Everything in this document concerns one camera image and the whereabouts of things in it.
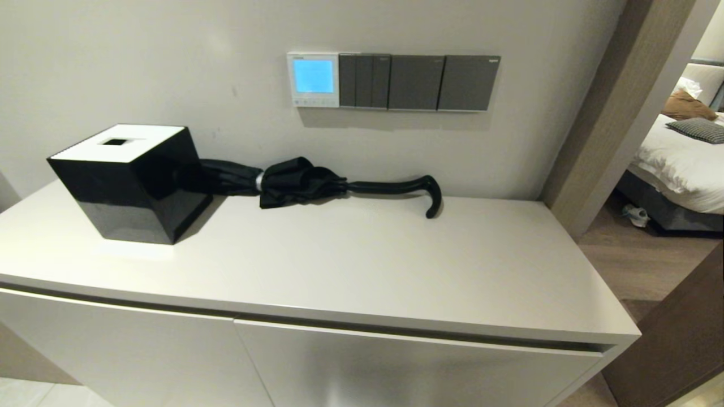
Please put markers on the white cabinet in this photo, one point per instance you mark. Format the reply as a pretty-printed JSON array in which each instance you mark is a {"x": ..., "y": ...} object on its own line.
[{"x": 367, "y": 265}]

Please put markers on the bed with white duvet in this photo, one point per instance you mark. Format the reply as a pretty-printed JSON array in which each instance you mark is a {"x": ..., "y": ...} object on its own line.
[{"x": 679, "y": 164}]

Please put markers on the narrow white cabinet door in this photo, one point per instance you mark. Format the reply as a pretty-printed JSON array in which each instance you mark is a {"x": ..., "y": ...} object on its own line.
[{"x": 124, "y": 356}]

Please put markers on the brown pillow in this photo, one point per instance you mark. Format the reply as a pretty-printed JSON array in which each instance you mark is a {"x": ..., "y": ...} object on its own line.
[{"x": 685, "y": 105}]

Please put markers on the checkered pillow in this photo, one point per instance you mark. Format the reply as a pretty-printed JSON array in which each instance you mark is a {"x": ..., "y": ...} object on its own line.
[{"x": 698, "y": 130}]

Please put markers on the wide white cabinet door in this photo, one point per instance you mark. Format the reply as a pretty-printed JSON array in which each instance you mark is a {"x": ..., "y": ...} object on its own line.
[{"x": 407, "y": 373}]

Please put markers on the white wall thermostat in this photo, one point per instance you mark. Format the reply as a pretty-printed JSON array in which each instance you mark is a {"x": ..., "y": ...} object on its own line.
[{"x": 313, "y": 76}]

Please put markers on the black tissue box white top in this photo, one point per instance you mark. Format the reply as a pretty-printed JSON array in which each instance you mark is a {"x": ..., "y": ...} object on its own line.
[{"x": 136, "y": 192}]

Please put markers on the white pillow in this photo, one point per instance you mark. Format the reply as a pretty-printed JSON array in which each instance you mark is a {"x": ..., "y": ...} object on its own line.
[{"x": 688, "y": 87}]

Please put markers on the shoe on floor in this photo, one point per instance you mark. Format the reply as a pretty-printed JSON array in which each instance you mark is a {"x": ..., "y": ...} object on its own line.
[{"x": 636, "y": 215}]

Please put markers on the grey wall switch with logo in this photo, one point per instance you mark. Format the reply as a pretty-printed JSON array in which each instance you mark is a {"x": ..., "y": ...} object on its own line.
[{"x": 468, "y": 83}]

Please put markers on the wooden door frame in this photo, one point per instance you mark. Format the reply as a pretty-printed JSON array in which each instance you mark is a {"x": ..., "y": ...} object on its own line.
[{"x": 616, "y": 113}]

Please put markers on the plain grey wall switch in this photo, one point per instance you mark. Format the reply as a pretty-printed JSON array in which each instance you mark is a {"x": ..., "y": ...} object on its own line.
[{"x": 416, "y": 82}]

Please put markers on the dark wooden door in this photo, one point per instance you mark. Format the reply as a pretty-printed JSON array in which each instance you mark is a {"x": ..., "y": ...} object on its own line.
[{"x": 673, "y": 339}]

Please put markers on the grey triple wall switch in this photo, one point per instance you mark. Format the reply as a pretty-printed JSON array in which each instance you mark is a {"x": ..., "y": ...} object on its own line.
[{"x": 365, "y": 80}]

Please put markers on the black folded umbrella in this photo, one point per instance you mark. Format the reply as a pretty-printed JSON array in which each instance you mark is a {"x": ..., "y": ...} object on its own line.
[{"x": 294, "y": 181}]

